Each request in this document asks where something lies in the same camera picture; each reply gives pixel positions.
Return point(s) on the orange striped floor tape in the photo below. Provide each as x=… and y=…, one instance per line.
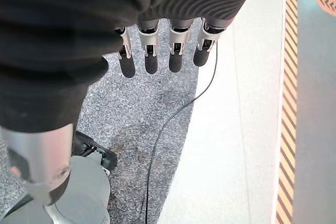
x=288, y=98

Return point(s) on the dark robot foot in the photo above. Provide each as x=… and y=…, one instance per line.
x=95, y=151

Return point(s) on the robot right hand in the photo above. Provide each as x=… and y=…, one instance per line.
x=78, y=24

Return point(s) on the orange arrow floor sticker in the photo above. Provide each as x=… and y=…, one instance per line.
x=326, y=0

